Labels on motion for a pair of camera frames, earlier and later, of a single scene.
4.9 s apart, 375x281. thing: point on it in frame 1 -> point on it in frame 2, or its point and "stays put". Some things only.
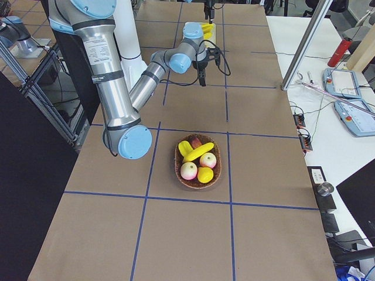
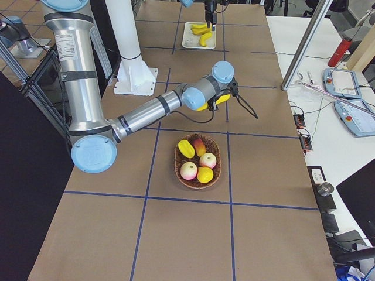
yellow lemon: [205, 174] stays put
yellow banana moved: [207, 27] stays put
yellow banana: [187, 151] -> [225, 98]
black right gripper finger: [202, 78] -> [211, 103]
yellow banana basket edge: [207, 36] stays put
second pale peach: [208, 159] stays put
